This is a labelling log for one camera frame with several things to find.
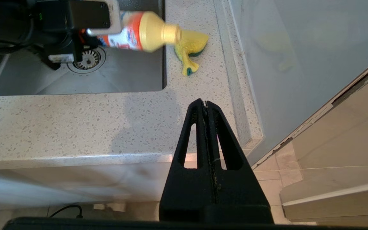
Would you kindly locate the metal sink drain strainer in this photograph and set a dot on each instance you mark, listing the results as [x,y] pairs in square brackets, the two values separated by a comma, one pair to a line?
[89,62]

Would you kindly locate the white base cabinet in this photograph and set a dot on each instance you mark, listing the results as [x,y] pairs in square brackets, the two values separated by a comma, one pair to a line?
[59,182]

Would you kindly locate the orange dish soap bottle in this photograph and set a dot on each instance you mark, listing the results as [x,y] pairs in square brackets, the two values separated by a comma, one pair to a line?
[139,32]

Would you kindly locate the stainless steel sink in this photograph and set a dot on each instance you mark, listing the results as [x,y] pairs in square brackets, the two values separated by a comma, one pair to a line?
[123,76]

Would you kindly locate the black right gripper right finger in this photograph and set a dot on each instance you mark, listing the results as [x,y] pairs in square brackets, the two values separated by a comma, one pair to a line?
[241,198]

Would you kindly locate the beige cabinet panel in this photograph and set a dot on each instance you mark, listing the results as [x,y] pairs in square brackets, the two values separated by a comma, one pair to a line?
[347,134]

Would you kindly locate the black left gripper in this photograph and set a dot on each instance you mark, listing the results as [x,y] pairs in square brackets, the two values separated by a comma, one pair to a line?
[49,25]

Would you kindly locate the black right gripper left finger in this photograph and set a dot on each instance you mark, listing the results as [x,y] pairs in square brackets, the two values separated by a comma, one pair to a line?
[187,191]

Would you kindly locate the yellow green sponge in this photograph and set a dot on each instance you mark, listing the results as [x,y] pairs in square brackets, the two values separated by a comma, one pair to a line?
[192,48]

